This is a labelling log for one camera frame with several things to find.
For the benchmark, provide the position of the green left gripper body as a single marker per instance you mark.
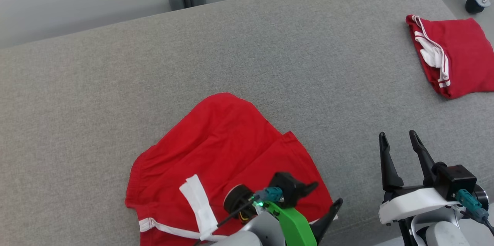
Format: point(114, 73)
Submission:
point(295, 226)

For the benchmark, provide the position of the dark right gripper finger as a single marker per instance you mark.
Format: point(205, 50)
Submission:
point(389, 172)
point(422, 153)

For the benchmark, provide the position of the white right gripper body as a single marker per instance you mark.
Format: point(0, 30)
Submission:
point(413, 203)

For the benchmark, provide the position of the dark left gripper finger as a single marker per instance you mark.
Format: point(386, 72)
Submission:
point(310, 188)
point(328, 217)

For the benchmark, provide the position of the red Bulls 23 shorts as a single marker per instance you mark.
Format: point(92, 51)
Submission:
point(224, 141)

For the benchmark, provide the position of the red and white jersey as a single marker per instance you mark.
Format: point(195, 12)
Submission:
point(463, 56)

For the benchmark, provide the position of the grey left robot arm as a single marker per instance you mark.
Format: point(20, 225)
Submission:
point(254, 234)

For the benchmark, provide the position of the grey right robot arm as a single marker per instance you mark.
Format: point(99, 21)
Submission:
point(444, 236)

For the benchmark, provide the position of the grey fabric sofa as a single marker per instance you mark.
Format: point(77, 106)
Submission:
point(193, 56)

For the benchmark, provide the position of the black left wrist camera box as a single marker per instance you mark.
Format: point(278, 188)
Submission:
point(285, 186)

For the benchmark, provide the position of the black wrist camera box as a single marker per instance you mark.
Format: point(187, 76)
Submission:
point(285, 186)
point(459, 180)

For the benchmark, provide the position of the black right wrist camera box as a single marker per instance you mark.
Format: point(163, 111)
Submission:
point(459, 180)

